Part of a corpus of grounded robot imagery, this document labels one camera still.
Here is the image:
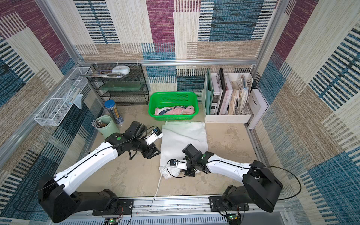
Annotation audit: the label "white shirt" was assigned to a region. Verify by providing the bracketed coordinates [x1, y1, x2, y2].
[159, 121, 208, 179]

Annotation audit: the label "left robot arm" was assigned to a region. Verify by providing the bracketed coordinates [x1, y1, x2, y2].
[38, 121, 163, 223]

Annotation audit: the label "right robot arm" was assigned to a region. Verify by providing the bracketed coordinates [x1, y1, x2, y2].
[182, 144, 283, 213]

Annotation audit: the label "pink shark print shorts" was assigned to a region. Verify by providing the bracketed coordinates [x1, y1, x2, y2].
[154, 106, 195, 116]

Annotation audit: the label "white round object on shelf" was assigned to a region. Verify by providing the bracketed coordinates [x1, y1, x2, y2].
[112, 65, 130, 76]

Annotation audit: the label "green plastic basket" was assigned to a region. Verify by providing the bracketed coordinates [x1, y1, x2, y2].
[148, 91, 199, 121]

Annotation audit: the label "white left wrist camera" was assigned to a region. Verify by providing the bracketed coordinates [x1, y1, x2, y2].
[145, 127, 163, 146]

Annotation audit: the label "green folder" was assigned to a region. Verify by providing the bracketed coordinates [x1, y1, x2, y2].
[205, 69, 214, 115]

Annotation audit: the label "blue lid cylindrical can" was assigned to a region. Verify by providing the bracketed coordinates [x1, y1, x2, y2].
[104, 99, 124, 125]

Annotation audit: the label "black wire shelf rack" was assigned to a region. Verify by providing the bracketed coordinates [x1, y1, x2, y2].
[85, 63, 150, 106]

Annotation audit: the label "light green cup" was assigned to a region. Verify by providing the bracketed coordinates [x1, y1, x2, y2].
[92, 115, 119, 139]

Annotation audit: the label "grey Inedia magazine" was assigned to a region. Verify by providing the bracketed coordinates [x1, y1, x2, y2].
[247, 89, 268, 129]

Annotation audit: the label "white wire wall basket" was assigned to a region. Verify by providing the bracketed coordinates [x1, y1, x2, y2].
[34, 67, 89, 126]

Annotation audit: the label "white plastic file organizer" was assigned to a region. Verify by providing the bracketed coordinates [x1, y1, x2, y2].
[202, 69, 253, 124]

